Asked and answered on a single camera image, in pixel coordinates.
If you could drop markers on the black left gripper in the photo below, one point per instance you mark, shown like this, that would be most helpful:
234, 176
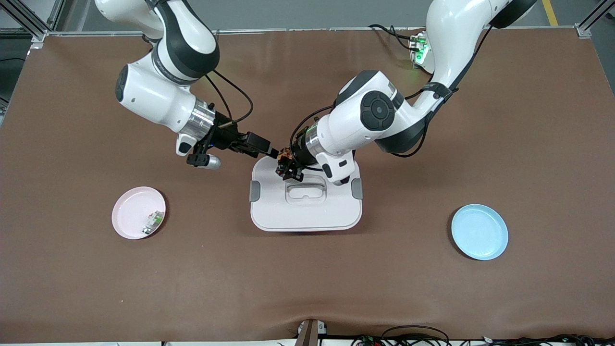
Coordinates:
299, 151

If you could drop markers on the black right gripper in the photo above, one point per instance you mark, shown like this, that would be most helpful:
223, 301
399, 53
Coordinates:
224, 136

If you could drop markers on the orange push-button switch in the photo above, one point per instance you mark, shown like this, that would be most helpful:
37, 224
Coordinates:
285, 154

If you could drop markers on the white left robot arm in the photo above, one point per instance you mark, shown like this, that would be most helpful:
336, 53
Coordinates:
375, 110

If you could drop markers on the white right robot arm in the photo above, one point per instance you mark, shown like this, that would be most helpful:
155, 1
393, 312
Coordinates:
153, 96

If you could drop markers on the white lidded storage box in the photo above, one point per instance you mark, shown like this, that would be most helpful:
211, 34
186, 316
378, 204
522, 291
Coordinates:
307, 216

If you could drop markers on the brown table mat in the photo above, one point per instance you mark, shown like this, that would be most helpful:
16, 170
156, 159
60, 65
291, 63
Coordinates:
307, 288

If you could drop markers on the pink round plate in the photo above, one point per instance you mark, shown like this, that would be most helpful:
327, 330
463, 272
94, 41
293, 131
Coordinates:
129, 211

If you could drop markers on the blue round plate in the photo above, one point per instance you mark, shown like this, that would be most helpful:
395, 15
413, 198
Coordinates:
480, 233

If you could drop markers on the green and white switch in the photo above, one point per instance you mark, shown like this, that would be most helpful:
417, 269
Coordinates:
153, 221

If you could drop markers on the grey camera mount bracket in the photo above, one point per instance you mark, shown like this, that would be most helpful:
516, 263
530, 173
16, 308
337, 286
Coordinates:
310, 334

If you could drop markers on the aluminium frame post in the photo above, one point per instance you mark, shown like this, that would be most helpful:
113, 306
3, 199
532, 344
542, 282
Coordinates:
33, 24
584, 30

